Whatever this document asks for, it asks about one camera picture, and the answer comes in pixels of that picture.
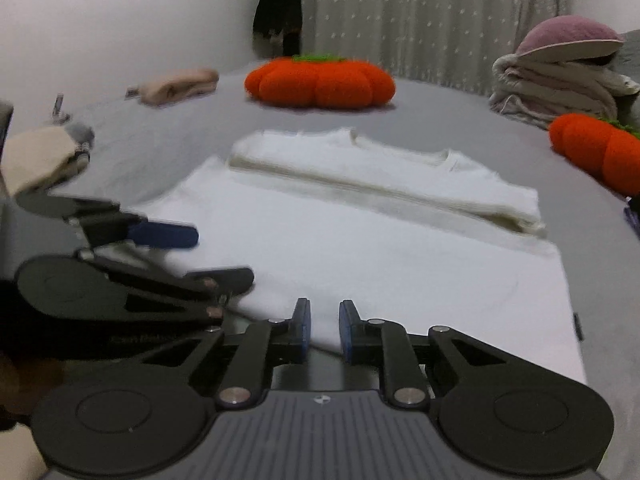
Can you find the orange pumpkin cushion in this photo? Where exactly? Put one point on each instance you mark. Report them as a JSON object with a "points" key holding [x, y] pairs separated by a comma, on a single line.
{"points": [[320, 85], [600, 150]]}

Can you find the white long-sleeve shirt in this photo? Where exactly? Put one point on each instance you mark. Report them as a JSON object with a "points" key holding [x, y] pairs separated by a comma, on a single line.
{"points": [[375, 260]]}

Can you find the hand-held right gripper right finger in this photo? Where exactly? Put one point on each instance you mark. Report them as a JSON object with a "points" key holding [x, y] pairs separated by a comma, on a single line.
{"points": [[345, 332]]}

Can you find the dark and purple clothes pile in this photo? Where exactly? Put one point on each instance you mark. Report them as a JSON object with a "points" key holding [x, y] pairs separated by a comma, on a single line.
{"points": [[634, 217]]}

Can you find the beige and grey cloth bundle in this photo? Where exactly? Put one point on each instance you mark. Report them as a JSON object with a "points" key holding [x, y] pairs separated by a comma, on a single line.
{"points": [[35, 155]]}

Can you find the black hanging jacket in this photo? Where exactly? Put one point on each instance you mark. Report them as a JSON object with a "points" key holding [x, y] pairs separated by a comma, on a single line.
{"points": [[277, 5]]}

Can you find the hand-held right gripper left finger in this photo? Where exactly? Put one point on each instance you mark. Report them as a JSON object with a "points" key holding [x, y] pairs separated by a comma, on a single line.
{"points": [[304, 330]]}

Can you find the small grey object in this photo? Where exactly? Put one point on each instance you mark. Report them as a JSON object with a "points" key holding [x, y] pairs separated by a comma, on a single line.
{"points": [[59, 108]]}

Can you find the small dark object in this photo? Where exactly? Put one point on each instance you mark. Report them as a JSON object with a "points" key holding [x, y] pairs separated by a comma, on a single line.
{"points": [[131, 93]]}

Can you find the grey quilted blanket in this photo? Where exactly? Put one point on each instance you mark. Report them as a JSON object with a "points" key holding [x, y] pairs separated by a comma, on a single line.
{"points": [[632, 47]]}

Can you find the purple pillow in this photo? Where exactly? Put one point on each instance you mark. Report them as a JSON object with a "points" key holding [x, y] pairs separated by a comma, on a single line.
{"points": [[565, 35]]}

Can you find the folded beige pink garment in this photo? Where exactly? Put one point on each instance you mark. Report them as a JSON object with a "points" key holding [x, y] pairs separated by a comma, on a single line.
{"points": [[180, 85]]}

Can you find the grey star-print curtain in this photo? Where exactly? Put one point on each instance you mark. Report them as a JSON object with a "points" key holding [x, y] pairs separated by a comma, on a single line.
{"points": [[425, 20]]}

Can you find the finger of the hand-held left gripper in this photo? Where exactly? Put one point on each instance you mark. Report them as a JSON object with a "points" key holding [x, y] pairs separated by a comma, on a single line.
{"points": [[220, 280], [165, 235]]}

